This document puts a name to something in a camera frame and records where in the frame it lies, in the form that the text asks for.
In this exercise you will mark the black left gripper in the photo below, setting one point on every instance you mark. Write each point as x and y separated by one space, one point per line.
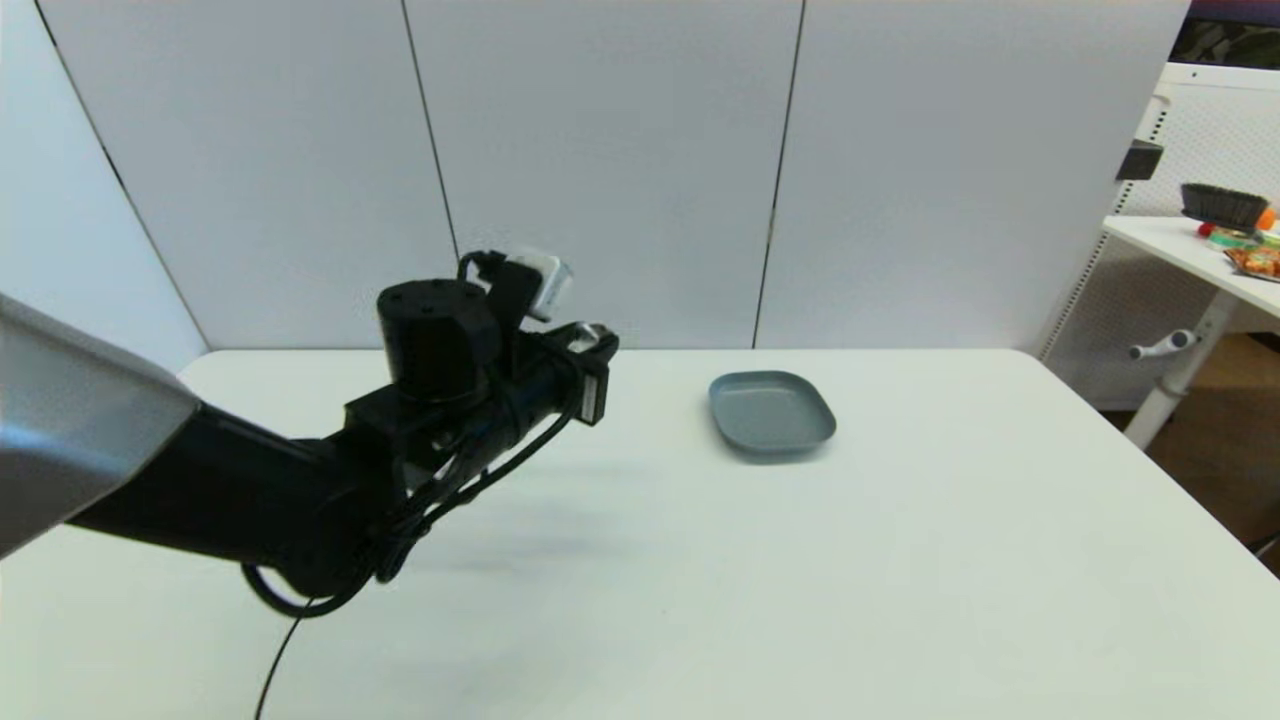
555 390

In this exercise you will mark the silver foil coffee capsule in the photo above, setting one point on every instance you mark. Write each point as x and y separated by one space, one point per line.
589 331

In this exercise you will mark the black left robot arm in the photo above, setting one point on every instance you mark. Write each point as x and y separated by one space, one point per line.
250 490

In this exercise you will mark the grey rounded square plate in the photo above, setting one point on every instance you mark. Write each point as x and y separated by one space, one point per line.
771 412

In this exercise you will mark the small black box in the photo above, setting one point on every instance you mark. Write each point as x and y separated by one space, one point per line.
1137 162

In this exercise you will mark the white side table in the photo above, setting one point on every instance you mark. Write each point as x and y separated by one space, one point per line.
1180 250

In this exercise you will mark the black woven basket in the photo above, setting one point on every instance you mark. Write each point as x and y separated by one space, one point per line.
1221 208

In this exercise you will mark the white perforated pegboard panel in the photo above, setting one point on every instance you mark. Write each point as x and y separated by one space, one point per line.
1210 140

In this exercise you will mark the orange snack bag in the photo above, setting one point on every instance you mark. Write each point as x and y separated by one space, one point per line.
1258 264

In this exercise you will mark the orange round fruit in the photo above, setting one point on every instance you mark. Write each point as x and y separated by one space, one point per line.
1267 220

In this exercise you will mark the dark screen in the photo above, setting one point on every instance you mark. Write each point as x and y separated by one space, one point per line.
1235 35

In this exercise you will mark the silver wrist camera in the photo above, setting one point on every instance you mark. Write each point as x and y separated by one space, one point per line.
545 283

